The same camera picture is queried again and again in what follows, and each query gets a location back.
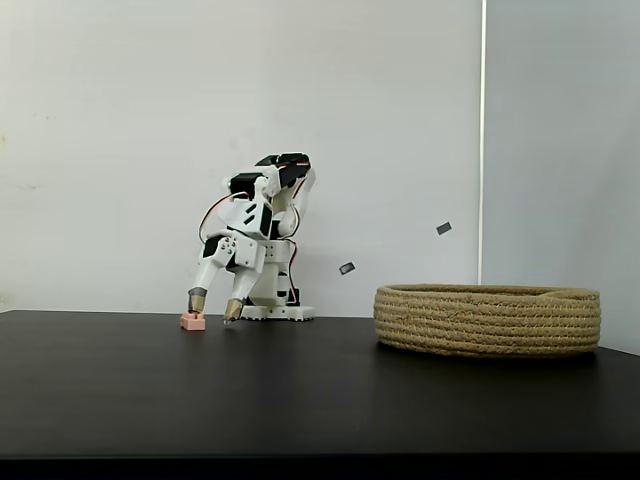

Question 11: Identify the woven rope basket tray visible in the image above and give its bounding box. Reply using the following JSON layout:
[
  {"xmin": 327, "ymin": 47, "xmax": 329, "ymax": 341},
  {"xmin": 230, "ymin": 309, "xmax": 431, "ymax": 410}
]
[{"xmin": 373, "ymin": 283, "xmax": 602, "ymax": 358}]

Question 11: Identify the red white servo cable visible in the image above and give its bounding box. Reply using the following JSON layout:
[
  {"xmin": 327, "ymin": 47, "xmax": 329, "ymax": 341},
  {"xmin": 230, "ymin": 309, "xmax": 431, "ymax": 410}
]
[{"xmin": 197, "ymin": 194, "xmax": 241, "ymax": 243}]

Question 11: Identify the pink lego block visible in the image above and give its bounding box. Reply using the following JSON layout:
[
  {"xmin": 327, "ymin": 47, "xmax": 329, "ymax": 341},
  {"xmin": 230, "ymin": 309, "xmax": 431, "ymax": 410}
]
[{"xmin": 179, "ymin": 310, "xmax": 208, "ymax": 332}]

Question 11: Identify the white vertical corner strip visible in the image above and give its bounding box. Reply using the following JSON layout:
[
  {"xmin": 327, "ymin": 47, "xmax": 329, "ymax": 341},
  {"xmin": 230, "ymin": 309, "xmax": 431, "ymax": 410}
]
[{"xmin": 478, "ymin": 0, "xmax": 489, "ymax": 287}]

